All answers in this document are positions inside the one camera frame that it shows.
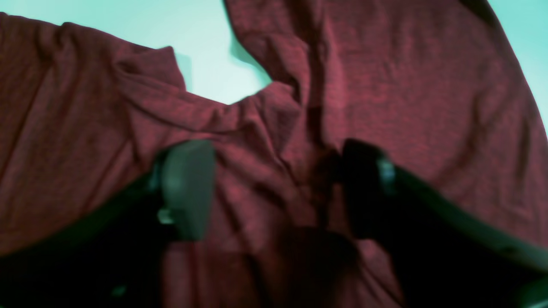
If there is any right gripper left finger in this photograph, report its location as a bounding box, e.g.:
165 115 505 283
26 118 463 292
1 140 215 308

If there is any dark red long-sleeve shirt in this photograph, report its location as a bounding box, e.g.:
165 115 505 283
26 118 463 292
1 0 547 308

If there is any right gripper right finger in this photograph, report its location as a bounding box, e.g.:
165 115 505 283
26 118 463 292
340 139 548 308

